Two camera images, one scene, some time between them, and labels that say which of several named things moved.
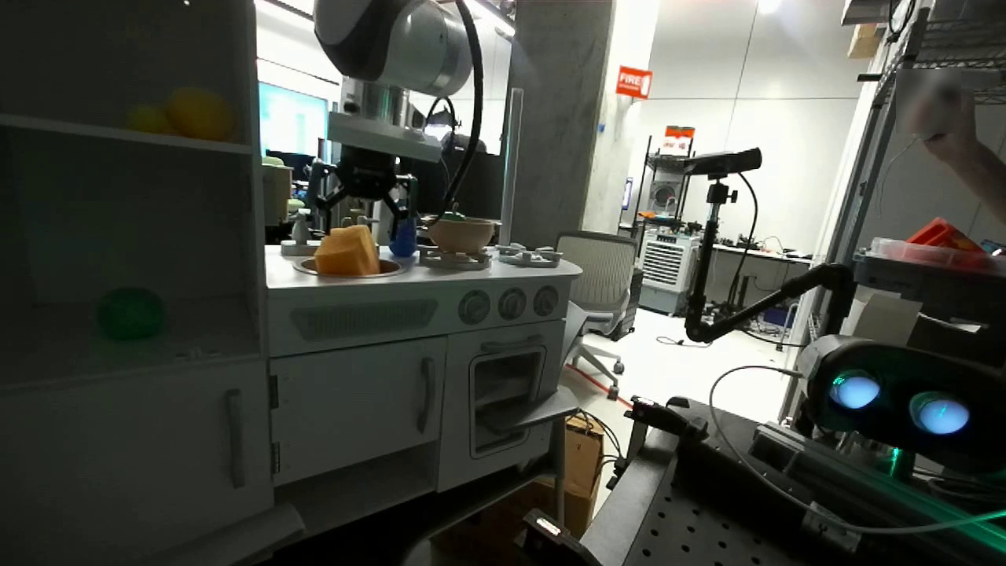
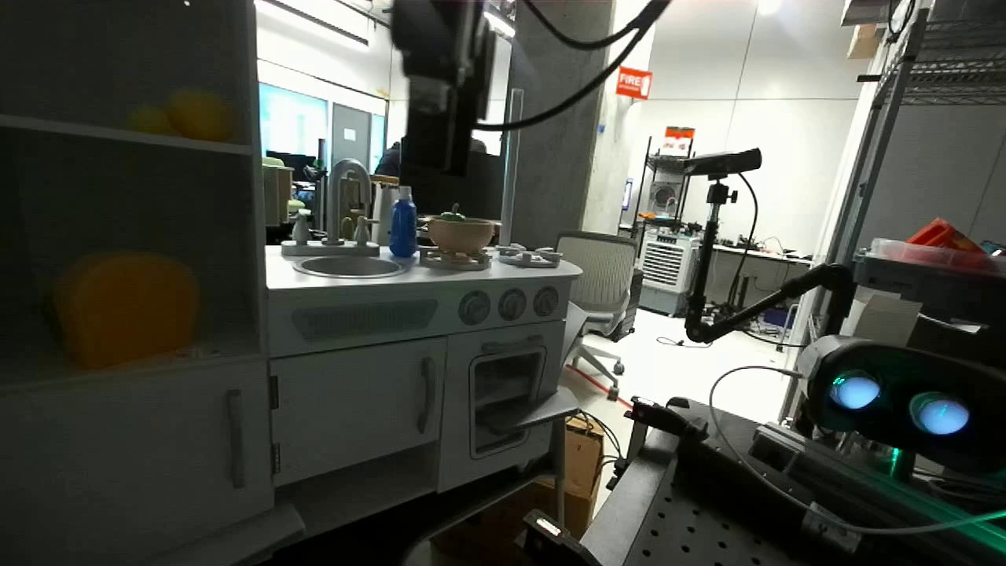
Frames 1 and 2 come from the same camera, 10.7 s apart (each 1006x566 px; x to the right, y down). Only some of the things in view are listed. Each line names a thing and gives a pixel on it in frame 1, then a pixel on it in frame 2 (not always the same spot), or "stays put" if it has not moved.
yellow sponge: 345,250 to 126,308
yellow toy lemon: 196,113 stays put
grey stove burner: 469,258 stays put
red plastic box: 948,233 stays put
